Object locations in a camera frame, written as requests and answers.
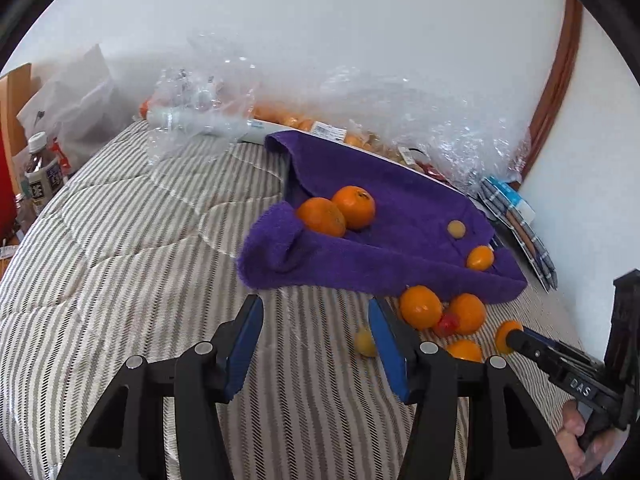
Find orange at bed front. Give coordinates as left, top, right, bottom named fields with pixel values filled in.
left=295, top=197, right=346, bottom=237

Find striped bed quilt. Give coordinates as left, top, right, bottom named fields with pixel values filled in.
left=1, top=122, right=413, bottom=479

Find red cherry tomato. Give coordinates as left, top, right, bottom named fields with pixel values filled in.
left=432, top=312, right=459, bottom=338

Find purple towel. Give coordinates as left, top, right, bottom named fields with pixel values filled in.
left=238, top=130, right=527, bottom=304

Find large orange on bed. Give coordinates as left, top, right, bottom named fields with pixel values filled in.
left=399, top=285, right=444, bottom=330

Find drink bottle with label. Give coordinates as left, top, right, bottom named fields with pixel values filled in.
left=24, top=131, right=64, bottom=214

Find small green-brown fruit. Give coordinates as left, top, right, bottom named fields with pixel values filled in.
left=354, top=327, right=378, bottom=358

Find white plastic bag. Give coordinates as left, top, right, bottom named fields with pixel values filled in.
left=17, top=44, right=131, bottom=172

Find person's right hand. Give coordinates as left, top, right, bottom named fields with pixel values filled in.
left=555, top=400, right=620, bottom=479

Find folded grey checked cloth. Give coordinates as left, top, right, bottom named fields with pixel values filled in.
left=478, top=178, right=558, bottom=292

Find brown wooden door frame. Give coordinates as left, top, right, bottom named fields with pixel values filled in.
left=521, top=0, right=584, bottom=180

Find brownish yellow round fruit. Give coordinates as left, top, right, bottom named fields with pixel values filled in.
left=447, top=220, right=466, bottom=240

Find bagged oranges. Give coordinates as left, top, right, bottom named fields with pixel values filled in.
left=138, top=97, right=381, bottom=154

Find blue tissue pack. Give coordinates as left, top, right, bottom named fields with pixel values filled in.
left=486, top=177, right=536, bottom=223

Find clear plastic bags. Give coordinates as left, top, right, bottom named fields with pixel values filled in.
left=149, top=32, right=530, bottom=193

